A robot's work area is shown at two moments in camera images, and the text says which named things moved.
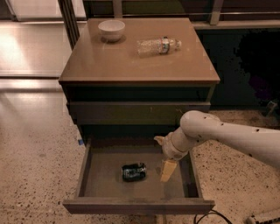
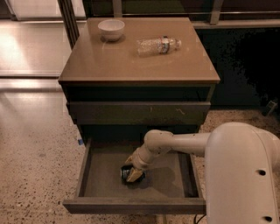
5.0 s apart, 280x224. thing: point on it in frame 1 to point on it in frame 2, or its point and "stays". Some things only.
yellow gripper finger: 160,139 to 129,159
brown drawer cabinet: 136,78 stays
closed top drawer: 134,113 stays
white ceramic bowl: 111,31 stays
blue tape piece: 80,142 stays
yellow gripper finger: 169,167 to 134,174
